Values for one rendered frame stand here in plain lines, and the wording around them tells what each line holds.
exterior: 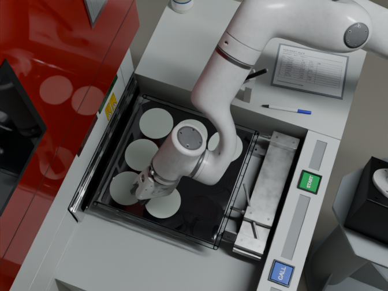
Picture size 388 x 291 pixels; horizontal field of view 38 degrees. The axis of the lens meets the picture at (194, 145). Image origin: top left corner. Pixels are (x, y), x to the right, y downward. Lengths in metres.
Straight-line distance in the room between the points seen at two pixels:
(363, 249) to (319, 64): 0.55
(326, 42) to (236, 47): 0.18
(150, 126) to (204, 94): 0.49
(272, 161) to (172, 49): 0.45
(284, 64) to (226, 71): 0.54
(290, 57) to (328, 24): 0.58
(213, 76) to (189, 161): 0.20
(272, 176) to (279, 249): 0.24
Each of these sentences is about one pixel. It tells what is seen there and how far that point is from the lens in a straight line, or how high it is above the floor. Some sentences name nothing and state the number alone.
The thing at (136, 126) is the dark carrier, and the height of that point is 0.90.
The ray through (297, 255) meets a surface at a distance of 1.48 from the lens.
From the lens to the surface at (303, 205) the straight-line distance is 1.52.
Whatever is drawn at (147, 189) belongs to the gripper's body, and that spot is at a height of 1.10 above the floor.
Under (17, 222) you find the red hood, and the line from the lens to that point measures 1.13.
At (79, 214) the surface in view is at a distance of 1.59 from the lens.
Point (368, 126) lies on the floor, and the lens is 2.76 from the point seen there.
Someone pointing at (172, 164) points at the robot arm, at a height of 1.22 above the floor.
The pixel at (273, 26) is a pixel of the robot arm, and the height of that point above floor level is 1.46.
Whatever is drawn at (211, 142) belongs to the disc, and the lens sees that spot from 1.63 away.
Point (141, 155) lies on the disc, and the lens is 1.62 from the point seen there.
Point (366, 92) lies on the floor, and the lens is 2.84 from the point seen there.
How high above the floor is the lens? 2.39
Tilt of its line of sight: 67 degrees down
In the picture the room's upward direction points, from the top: 2 degrees counter-clockwise
